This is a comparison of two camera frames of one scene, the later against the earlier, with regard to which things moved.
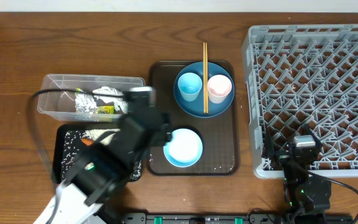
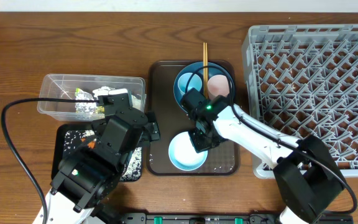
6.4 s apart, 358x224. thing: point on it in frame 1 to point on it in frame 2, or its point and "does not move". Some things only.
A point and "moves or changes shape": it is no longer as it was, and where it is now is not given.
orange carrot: [87, 142] does not move
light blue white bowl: [184, 149] moves or changes shape
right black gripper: [281, 157] to [199, 146]
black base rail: [263, 218] does not move
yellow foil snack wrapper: [86, 103] does not move
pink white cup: [219, 87] does not move
